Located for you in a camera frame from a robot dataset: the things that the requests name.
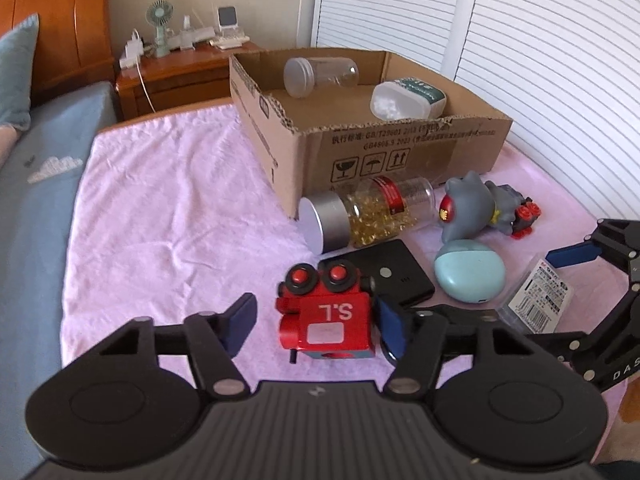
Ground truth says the red toy train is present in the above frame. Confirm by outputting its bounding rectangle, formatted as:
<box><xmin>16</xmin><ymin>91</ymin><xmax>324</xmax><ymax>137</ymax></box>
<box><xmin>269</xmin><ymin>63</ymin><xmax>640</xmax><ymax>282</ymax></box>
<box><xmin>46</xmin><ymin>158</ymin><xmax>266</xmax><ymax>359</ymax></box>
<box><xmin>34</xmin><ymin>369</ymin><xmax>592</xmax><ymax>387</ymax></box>
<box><xmin>275</xmin><ymin>258</ymin><xmax>381</xmax><ymax>363</ymax></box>

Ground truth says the white container with green label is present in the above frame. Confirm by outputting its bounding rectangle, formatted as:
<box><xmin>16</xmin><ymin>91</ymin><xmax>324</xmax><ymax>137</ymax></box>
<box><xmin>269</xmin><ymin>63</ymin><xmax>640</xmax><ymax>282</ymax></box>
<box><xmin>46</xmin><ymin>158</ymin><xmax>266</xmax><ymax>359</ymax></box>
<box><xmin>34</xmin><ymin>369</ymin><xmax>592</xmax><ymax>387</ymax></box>
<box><xmin>370</xmin><ymin>77</ymin><xmax>447</xmax><ymax>122</ymax></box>

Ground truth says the pink towel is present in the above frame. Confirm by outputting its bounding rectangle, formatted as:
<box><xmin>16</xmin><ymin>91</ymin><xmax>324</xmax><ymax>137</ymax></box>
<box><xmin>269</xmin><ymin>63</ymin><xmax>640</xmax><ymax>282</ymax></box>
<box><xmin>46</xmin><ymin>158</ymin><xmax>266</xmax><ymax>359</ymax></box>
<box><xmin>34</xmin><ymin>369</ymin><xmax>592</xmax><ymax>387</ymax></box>
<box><xmin>60</xmin><ymin>105</ymin><xmax>640</xmax><ymax>461</ymax></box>

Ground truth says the white louvered closet door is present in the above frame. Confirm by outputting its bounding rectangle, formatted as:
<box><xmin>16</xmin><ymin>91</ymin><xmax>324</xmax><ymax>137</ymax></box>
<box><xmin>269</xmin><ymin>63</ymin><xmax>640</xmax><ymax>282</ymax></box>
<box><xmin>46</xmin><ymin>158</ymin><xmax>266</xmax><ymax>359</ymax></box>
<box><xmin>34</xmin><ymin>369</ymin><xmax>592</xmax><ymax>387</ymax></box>
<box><xmin>300</xmin><ymin>0</ymin><xmax>468</xmax><ymax>76</ymax></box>
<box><xmin>450</xmin><ymin>0</ymin><xmax>640</xmax><ymax>222</ymax></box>

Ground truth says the small green desk fan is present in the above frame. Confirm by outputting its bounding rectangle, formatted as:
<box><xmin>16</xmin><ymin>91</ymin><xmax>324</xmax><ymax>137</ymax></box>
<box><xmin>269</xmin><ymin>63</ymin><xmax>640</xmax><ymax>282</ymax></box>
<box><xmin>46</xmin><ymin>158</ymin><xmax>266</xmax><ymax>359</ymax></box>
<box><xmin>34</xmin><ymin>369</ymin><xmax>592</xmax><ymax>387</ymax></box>
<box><xmin>146</xmin><ymin>1</ymin><xmax>175</xmax><ymax>58</ymax></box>

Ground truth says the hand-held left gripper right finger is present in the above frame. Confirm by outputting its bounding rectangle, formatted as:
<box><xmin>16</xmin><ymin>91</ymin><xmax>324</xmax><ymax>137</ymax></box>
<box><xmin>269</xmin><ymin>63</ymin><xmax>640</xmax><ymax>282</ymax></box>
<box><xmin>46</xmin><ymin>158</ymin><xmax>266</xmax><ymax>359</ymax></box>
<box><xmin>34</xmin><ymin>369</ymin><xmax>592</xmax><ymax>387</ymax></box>
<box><xmin>372</xmin><ymin>296</ymin><xmax>539</xmax><ymax>402</ymax></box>

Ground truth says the black power bank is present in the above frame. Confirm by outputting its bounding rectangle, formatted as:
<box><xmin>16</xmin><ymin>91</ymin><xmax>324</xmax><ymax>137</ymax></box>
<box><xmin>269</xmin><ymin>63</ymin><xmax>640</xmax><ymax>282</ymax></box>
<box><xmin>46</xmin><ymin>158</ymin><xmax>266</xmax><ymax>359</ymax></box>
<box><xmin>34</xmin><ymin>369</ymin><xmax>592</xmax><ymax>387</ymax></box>
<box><xmin>320</xmin><ymin>239</ymin><xmax>436</xmax><ymax>311</ymax></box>

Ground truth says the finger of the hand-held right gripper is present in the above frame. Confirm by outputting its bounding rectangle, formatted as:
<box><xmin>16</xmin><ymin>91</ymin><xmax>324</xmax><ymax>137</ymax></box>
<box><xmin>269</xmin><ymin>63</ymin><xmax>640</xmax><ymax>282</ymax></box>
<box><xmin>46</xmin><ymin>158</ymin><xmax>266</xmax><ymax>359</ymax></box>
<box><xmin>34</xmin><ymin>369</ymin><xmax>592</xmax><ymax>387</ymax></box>
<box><xmin>545</xmin><ymin>218</ymin><xmax>640</xmax><ymax>272</ymax></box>
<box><xmin>504</xmin><ymin>320</ymin><xmax>602</xmax><ymax>362</ymax></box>

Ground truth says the grey shark toy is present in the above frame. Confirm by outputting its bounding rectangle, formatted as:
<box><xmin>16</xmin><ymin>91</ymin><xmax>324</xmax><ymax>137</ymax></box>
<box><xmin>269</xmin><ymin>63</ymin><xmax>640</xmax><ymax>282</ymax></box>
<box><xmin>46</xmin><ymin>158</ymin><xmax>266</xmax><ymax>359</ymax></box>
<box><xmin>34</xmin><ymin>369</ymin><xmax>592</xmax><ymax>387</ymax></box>
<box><xmin>439</xmin><ymin>170</ymin><xmax>523</xmax><ymax>243</ymax></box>

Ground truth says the teal oval earbud case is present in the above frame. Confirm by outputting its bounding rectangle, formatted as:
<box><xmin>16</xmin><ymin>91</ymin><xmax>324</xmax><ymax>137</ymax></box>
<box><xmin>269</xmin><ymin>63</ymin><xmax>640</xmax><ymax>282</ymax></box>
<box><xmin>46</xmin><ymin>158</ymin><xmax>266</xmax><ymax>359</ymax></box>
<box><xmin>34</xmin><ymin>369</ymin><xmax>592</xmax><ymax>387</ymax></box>
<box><xmin>433</xmin><ymin>239</ymin><xmax>507</xmax><ymax>306</ymax></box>

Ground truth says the clear empty plastic jar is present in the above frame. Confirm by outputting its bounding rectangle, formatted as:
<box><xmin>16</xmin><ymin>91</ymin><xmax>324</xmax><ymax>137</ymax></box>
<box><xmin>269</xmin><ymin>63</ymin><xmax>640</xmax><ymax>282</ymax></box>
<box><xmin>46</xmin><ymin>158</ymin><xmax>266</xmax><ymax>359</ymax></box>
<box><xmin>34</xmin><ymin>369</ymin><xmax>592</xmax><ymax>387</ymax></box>
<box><xmin>283</xmin><ymin>56</ymin><xmax>360</xmax><ymax>99</ymax></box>

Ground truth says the brown cardboard box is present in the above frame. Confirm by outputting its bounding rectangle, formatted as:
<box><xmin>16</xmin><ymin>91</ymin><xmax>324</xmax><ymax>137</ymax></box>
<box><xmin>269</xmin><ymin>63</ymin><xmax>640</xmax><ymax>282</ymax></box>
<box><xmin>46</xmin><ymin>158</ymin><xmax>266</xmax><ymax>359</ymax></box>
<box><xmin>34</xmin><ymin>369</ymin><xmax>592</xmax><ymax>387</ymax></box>
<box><xmin>229</xmin><ymin>49</ymin><xmax>515</xmax><ymax>220</ymax></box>

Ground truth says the clear packet with barcode label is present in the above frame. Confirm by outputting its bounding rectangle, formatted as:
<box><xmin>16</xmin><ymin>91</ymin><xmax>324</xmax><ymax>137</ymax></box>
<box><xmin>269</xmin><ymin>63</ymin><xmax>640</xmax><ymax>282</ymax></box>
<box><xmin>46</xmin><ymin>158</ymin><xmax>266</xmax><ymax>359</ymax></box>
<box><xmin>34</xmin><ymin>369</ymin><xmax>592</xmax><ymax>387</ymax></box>
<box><xmin>497</xmin><ymin>255</ymin><xmax>575</xmax><ymax>333</ymax></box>

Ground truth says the silver-capped yellow capsule bottle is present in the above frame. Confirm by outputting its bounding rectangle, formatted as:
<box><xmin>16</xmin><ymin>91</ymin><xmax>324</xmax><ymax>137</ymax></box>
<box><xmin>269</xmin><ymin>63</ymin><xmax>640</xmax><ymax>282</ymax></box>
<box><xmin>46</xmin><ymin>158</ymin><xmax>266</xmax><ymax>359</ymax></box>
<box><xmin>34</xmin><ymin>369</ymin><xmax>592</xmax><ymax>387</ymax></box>
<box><xmin>298</xmin><ymin>176</ymin><xmax>435</xmax><ymax>255</ymax></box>

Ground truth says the phone on white stand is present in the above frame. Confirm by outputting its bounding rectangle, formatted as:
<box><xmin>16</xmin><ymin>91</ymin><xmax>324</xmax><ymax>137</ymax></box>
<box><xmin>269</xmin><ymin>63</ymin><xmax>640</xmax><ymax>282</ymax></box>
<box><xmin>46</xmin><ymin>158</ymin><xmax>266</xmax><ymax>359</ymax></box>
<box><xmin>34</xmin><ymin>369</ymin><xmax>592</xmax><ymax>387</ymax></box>
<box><xmin>209</xmin><ymin>6</ymin><xmax>250</xmax><ymax>51</ymax></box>

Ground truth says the red and black block toy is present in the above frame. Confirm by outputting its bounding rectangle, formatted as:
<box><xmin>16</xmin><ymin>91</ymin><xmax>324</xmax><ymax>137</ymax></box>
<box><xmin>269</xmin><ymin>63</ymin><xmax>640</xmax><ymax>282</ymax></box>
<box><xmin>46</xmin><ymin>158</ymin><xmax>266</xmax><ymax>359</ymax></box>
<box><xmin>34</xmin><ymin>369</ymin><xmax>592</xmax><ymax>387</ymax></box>
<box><xmin>505</xmin><ymin>186</ymin><xmax>543</xmax><ymax>238</ymax></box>

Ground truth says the wooden nightstand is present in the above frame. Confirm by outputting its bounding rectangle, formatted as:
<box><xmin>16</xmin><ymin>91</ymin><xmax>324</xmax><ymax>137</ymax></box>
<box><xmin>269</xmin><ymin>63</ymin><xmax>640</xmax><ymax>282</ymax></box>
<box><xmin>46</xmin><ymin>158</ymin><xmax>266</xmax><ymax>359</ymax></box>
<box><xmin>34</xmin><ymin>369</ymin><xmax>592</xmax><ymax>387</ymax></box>
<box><xmin>115</xmin><ymin>40</ymin><xmax>266</xmax><ymax>122</ymax></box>

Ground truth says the wooden headboard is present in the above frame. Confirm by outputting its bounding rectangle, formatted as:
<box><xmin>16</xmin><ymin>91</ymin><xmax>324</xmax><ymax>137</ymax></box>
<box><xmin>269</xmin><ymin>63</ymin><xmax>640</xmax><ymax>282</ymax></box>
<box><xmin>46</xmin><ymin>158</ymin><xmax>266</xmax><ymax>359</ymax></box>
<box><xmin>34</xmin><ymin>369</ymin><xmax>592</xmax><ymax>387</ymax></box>
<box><xmin>0</xmin><ymin>0</ymin><xmax>116</xmax><ymax>97</ymax></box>

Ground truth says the white charging cable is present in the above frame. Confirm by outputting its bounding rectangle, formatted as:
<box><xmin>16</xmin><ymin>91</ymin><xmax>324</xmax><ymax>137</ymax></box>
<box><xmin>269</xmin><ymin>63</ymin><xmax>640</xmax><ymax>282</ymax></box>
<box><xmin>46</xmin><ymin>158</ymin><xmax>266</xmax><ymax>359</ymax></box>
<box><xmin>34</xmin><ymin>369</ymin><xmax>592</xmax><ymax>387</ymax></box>
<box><xmin>134</xmin><ymin>64</ymin><xmax>157</xmax><ymax>117</ymax></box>

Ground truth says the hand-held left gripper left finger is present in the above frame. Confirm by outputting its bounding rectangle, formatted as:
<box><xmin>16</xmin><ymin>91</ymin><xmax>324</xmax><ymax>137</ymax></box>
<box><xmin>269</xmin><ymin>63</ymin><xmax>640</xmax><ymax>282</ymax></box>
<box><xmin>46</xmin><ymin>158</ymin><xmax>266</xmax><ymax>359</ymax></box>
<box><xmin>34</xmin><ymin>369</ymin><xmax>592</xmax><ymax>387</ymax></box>
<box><xmin>99</xmin><ymin>293</ymin><xmax>259</xmax><ymax>402</ymax></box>

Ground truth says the white desktop bracket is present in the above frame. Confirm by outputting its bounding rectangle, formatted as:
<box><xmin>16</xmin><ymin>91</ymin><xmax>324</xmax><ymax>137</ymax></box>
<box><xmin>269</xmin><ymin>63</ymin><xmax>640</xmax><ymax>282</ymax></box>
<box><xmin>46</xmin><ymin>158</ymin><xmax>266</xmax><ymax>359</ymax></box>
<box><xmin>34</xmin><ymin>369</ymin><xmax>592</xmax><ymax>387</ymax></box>
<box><xmin>167</xmin><ymin>14</ymin><xmax>221</xmax><ymax>52</ymax></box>

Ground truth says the white power charger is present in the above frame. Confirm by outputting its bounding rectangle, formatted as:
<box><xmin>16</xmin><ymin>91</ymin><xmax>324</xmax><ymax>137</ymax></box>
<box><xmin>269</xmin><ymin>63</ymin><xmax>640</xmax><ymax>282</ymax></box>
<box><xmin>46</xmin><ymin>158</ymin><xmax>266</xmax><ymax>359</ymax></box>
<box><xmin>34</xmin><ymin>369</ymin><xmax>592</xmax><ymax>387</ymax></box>
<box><xmin>119</xmin><ymin>30</ymin><xmax>146</xmax><ymax>69</ymax></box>

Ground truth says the blue pillow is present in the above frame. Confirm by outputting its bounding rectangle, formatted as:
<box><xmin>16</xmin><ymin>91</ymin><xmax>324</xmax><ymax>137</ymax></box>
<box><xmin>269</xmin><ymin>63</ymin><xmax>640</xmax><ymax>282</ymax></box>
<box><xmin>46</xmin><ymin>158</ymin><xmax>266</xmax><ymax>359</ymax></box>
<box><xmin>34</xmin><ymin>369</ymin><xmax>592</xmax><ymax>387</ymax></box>
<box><xmin>0</xmin><ymin>12</ymin><xmax>41</xmax><ymax>133</ymax></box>

